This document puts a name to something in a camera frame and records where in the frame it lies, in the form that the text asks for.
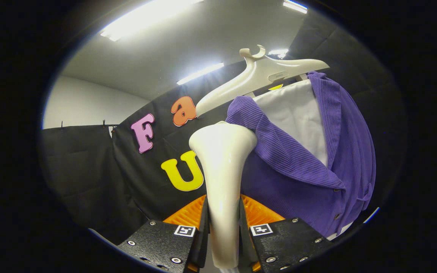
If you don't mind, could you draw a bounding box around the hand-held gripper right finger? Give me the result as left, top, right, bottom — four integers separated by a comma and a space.
239, 194, 333, 273

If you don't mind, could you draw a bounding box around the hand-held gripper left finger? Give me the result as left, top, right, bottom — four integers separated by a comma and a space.
117, 194, 211, 273

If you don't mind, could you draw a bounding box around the white garment steamer head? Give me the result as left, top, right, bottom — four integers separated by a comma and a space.
189, 121, 258, 270

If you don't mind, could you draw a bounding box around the purple corduroy jacket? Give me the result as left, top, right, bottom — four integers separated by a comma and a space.
225, 71, 377, 238

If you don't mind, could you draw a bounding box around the white plastic clothes hanger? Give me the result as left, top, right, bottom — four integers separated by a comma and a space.
196, 45, 330, 117

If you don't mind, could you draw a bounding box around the black backdrop cloth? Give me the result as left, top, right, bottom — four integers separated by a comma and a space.
112, 60, 306, 245

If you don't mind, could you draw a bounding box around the white flat sheet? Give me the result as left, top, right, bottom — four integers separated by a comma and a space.
363, 207, 380, 224

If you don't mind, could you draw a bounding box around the large bright ceiling light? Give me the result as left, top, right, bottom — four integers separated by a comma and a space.
100, 0, 204, 42

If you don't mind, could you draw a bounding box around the small rectangular ceiling light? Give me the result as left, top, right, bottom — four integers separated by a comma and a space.
283, 0, 308, 14

